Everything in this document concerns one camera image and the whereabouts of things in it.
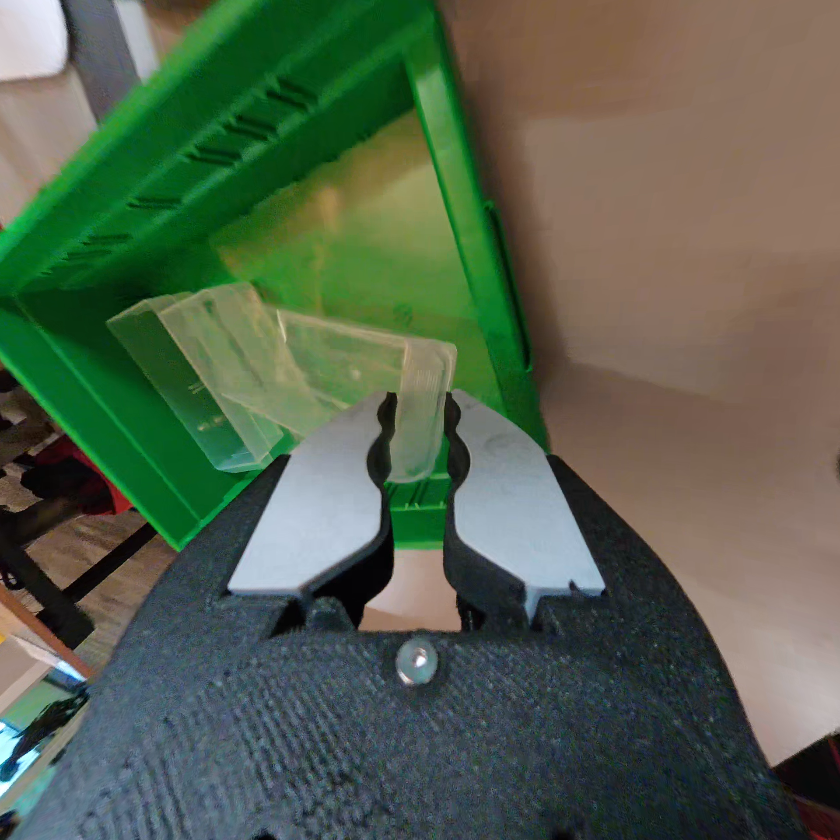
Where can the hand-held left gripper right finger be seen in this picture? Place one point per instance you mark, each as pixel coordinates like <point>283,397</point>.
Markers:
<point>518,518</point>

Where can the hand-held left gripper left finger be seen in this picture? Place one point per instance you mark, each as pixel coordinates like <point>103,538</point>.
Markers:
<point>315,518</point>

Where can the clear plastic drawer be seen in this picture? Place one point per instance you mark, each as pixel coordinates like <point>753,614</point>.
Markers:
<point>420,420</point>
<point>170,387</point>
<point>249,354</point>

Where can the green plastic bin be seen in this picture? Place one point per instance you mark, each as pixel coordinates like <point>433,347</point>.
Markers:
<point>197,98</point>

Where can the red cloth bundle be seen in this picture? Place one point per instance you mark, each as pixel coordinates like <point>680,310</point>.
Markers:
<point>79,456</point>

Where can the long wooden table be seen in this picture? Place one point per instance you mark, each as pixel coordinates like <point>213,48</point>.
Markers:
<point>46,640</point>

